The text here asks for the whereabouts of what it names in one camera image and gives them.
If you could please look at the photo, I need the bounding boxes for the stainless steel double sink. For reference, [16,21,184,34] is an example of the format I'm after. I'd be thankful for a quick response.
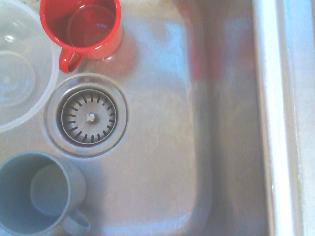
[0,0,315,236]

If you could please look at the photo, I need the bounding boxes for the metal sink drain strainer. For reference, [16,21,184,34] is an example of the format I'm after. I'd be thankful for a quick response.
[43,73,129,158]

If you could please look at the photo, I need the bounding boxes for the red mug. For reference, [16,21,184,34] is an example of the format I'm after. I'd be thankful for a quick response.
[39,0,123,74]

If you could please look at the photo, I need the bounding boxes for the clear plastic bowl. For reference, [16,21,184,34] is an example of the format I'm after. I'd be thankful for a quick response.
[0,0,61,134]

